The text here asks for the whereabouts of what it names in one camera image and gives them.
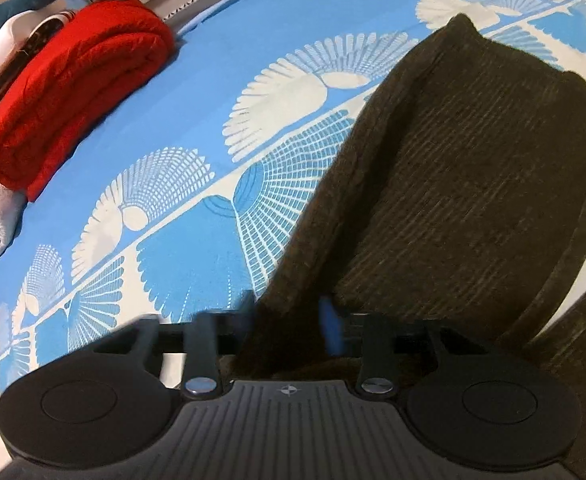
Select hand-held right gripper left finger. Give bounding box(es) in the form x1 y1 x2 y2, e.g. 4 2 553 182
93 290 262 402

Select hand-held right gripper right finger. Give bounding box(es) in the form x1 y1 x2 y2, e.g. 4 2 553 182
319 296 494 403

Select brown corduroy pants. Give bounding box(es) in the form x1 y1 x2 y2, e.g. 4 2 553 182
235 12 586 480

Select blue white printed bed sheet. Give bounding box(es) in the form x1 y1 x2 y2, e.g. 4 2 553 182
0 0 586 461

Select red folded blanket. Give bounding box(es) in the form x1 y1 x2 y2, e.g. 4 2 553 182
0 0 176 202

